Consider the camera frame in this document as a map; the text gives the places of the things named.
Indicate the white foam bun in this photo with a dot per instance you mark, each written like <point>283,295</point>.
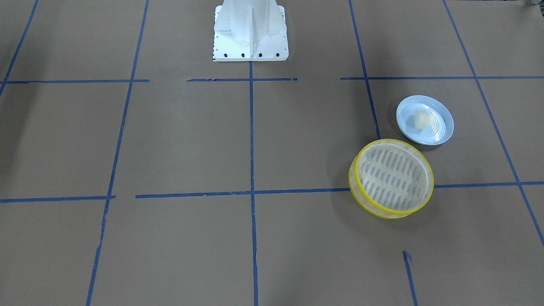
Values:
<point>421,119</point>

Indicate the yellow rimmed bamboo steamer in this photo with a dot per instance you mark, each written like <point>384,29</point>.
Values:
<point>361,187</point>

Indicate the white steamer liner cloth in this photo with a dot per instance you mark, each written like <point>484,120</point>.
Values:
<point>393,176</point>

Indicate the light blue plate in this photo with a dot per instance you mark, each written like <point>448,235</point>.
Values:
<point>441,125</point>

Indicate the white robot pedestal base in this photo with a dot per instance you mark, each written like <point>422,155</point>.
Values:
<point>250,30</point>

